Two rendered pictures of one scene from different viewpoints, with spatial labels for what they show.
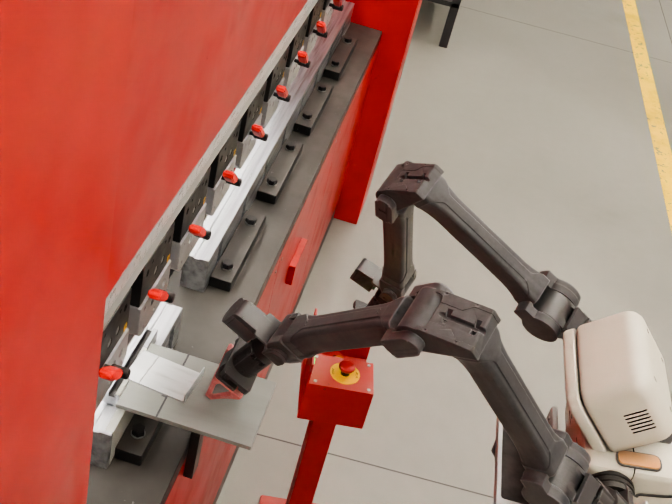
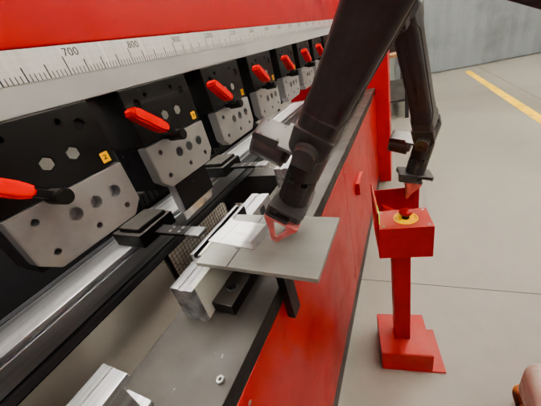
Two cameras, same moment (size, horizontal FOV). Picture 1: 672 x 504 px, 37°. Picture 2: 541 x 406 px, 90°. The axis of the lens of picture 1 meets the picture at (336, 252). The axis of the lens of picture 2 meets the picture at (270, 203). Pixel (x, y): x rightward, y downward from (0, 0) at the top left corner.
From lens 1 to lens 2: 1.41 m
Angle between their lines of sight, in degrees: 25
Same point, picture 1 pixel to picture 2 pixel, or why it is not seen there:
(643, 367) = not seen: outside the picture
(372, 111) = (382, 126)
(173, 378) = (248, 233)
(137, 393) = (216, 250)
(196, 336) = not seen: hidden behind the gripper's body
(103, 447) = (193, 304)
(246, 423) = (311, 256)
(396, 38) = (382, 88)
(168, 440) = (262, 287)
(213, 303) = not seen: hidden behind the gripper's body
